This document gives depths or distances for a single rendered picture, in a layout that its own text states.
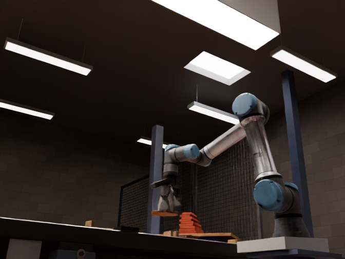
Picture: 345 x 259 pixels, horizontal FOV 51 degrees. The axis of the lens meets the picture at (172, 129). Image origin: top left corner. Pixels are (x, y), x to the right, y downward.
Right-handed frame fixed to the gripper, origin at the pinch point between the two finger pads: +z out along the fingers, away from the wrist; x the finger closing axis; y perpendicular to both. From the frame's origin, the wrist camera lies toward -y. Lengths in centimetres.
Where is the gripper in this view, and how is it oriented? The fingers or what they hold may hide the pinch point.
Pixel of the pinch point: (165, 212)
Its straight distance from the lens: 180.1
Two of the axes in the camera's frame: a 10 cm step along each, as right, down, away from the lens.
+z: -0.5, 9.1, -4.2
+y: 8.0, 2.9, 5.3
